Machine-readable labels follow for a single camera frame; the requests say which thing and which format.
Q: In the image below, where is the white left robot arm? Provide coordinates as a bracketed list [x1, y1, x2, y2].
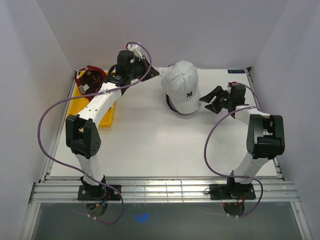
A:
[65, 46, 159, 200]

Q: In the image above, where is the aluminium frame rail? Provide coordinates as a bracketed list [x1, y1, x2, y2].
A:
[29, 177, 301, 204]

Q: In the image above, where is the white baseball cap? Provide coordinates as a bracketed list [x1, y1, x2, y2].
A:
[160, 60, 201, 115]

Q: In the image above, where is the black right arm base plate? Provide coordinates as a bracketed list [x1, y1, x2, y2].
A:
[203, 183, 256, 200]

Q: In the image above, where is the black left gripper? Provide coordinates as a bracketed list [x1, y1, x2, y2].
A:
[128, 56, 159, 82]

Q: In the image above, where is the red baseball cap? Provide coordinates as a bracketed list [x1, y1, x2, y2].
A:
[74, 65, 107, 101]

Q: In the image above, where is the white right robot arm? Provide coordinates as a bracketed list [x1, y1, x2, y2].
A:
[199, 82, 285, 199]

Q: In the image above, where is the yellow plastic bin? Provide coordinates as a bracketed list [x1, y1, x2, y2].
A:
[67, 82, 122, 128]

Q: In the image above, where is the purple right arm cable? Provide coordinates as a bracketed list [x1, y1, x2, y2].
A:
[202, 83, 264, 220]

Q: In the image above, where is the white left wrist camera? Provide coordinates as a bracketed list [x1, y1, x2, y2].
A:
[125, 43, 144, 59]

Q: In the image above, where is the purple LA baseball cap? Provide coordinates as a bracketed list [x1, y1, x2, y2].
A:
[165, 62, 178, 113]

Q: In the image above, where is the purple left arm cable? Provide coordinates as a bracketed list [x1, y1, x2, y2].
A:
[37, 41, 153, 225]

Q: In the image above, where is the black NY baseball cap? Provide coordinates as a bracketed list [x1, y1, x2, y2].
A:
[165, 94, 178, 113]

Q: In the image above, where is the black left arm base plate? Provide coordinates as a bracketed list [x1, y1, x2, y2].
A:
[77, 185, 121, 202]

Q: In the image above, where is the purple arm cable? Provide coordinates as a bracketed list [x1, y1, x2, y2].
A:
[37, 41, 153, 225]
[202, 83, 264, 220]

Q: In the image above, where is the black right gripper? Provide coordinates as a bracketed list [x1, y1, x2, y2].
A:
[199, 86, 233, 115]

